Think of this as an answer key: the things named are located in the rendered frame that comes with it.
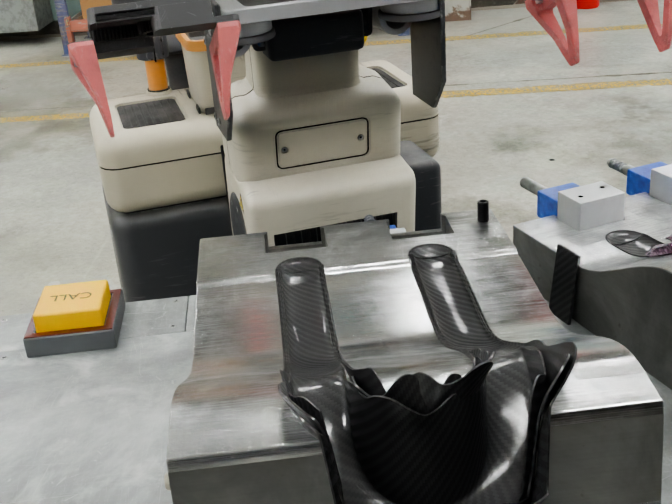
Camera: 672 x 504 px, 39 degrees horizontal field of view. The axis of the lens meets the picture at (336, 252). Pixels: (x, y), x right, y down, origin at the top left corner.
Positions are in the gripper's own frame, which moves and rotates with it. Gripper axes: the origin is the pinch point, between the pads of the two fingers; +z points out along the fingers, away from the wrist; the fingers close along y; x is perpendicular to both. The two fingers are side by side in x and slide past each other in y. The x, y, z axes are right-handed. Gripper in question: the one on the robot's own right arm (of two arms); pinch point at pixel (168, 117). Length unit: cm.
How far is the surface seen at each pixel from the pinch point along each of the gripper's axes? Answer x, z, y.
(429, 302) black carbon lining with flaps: -13.2, 19.1, 15.1
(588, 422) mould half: -34.9, 25.7, 15.1
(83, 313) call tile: 6.8, 14.8, -10.1
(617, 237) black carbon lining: -2.5, 17.5, 37.5
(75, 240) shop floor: 241, -10, -15
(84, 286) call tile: 10.9, 12.3, -9.7
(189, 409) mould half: -28.2, 21.2, -4.6
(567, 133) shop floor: 258, -19, 175
